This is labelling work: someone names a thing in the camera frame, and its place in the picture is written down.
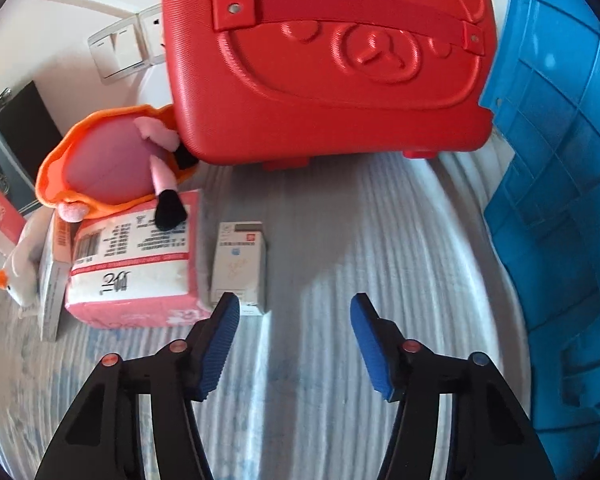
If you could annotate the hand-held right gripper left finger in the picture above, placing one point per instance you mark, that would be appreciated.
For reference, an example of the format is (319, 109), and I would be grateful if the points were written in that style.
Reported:
(220, 340)

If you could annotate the pink pig plush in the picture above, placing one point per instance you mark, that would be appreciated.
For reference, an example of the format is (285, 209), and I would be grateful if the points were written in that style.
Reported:
(105, 160)

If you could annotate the white plush toy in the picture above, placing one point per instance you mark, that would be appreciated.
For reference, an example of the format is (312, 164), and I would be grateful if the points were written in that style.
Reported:
(27, 265)

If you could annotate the white wall switch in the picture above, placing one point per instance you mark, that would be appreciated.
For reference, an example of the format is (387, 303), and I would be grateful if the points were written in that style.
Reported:
(117, 47)

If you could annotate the red bear suitcase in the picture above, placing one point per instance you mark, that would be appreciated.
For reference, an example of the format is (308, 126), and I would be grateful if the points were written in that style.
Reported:
(320, 60)

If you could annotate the blue plastic crate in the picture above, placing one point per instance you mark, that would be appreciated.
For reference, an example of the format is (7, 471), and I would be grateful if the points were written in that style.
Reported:
(565, 185)

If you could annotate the black gift box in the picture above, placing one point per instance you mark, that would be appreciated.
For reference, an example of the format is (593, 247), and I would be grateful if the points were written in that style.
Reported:
(20, 130)

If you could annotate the small white box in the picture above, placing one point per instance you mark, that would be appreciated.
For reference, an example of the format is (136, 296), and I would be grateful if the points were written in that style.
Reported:
(237, 265)

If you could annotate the long white medicine box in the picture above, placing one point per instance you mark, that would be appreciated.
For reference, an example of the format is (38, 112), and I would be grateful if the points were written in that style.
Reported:
(55, 285)

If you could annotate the pink tissue pack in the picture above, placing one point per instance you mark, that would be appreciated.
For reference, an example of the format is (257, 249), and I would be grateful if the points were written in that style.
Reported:
(130, 270)

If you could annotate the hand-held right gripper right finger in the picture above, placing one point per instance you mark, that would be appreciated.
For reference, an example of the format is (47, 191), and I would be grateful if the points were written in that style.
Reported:
(370, 350)

